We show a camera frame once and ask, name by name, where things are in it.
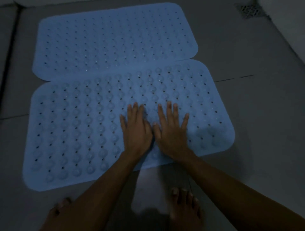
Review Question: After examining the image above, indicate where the person's right hand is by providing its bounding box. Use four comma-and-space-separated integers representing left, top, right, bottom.
152, 101, 191, 160

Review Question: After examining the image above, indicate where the person's right foot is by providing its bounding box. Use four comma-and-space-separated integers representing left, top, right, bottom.
169, 187, 206, 231

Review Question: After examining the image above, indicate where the person's left hand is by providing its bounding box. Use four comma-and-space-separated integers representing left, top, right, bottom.
120, 102, 153, 156

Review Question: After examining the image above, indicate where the blue perforated bath mat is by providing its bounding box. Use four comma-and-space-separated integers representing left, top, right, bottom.
32, 2, 199, 82
22, 59, 236, 192

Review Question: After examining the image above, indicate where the metal floor drain grate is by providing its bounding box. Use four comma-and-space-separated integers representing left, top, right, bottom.
235, 2, 266, 19

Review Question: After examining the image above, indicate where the person's left forearm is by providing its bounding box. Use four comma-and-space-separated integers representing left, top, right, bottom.
40, 150, 137, 231

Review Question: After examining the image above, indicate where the person's right forearm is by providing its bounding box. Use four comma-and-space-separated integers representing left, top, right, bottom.
177, 152, 305, 231

